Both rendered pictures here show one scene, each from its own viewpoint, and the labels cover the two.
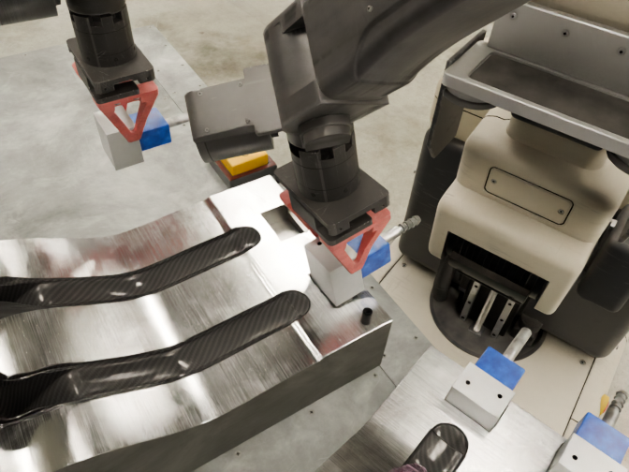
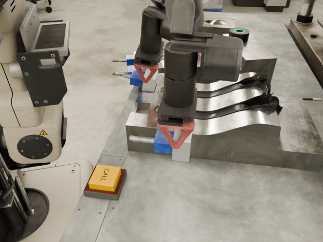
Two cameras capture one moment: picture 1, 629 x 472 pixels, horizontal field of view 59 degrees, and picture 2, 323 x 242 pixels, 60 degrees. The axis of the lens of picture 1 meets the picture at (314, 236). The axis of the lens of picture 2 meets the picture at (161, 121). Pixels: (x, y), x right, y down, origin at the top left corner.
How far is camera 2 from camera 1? 102 cm
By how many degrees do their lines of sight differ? 87
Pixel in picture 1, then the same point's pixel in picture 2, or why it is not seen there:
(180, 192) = (149, 188)
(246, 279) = not seen: hidden behind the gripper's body
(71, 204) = (209, 214)
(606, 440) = (130, 56)
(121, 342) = (222, 97)
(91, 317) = (228, 102)
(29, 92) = not seen: outside the picture
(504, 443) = not seen: hidden behind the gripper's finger
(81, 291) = (228, 112)
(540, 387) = (47, 178)
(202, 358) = (200, 95)
